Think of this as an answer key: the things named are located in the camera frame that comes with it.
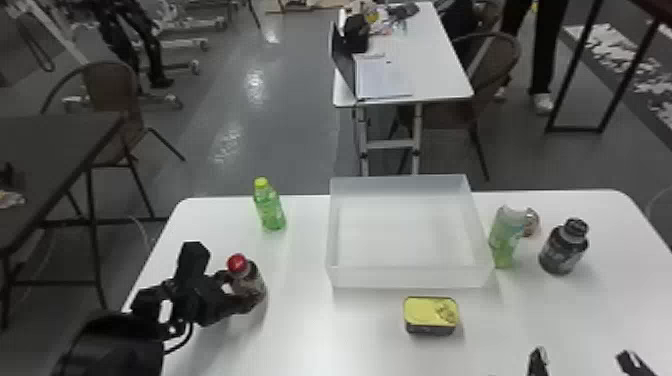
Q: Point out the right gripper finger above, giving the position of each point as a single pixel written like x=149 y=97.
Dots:
x=537 y=363
x=632 y=365

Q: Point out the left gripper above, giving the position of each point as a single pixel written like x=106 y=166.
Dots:
x=204 y=304

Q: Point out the brown bottle with red cap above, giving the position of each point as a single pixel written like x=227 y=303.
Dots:
x=246 y=278

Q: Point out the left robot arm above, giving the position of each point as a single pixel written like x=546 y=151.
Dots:
x=110 y=346

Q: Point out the green bottle with yellow cap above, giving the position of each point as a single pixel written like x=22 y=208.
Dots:
x=269 y=207

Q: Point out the black bottle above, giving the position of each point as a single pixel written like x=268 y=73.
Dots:
x=563 y=249

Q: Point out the yellow can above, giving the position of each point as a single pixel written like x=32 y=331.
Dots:
x=431 y=314

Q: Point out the clear box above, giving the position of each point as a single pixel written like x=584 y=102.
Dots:
x=407 y=236

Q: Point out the dark side table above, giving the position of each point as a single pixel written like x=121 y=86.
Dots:
x=47 y=157
x=624 y=68

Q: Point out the brown chair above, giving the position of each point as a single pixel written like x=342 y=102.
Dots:
x=491 y=58
x=113 y=89

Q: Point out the white paper sheet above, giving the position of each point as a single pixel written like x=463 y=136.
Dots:
x=380 y=76

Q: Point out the white side table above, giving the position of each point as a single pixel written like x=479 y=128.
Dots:
x=425 y=52

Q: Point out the person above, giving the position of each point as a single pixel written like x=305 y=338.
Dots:
x=543 y=47

